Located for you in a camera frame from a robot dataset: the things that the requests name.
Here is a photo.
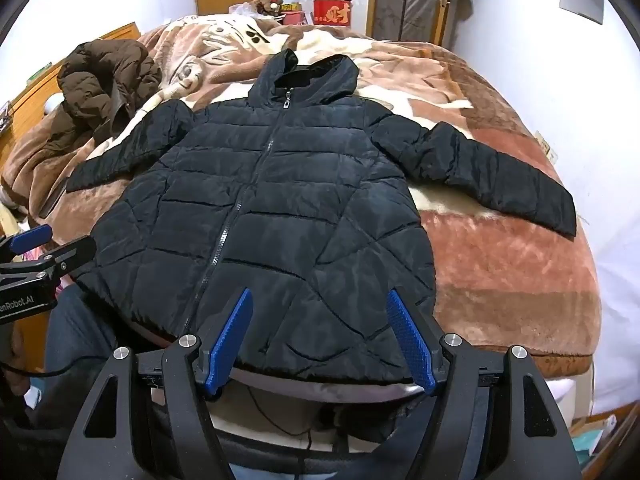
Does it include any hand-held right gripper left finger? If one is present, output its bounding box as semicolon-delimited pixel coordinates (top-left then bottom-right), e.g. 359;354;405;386
57;287;254;480

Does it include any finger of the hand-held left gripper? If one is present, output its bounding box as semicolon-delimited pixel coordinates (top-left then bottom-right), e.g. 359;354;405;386
30;235;97;281
0;224;54;261

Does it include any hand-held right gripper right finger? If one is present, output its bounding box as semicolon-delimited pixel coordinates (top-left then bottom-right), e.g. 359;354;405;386
387;287;583;480

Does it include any black puffer jacket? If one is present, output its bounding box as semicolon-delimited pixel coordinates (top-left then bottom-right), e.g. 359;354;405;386
66;49;577;383

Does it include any person's leg in jeans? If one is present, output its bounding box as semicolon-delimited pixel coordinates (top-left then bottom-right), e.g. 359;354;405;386
44;285;123;428

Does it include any brown printed blanket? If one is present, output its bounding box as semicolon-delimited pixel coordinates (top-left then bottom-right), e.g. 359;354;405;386
0;14;603;361

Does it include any wooden headboard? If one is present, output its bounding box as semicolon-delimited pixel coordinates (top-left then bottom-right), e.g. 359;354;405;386
0;22;141;161

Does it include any brown puffer jacket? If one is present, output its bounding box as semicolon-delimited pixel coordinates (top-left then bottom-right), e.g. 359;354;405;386
42;39;163;150

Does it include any teal cardboard box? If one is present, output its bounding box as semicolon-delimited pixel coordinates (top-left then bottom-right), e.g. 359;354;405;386
570;412;626;480

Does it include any stack of colourful boxes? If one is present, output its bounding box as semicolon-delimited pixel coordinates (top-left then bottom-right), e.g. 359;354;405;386
280;0;307;26

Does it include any red box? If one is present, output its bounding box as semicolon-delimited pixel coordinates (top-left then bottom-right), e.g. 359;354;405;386
313;0;353;31

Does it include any black cable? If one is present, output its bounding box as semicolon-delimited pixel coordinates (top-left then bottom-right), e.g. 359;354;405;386
0;357;108;379

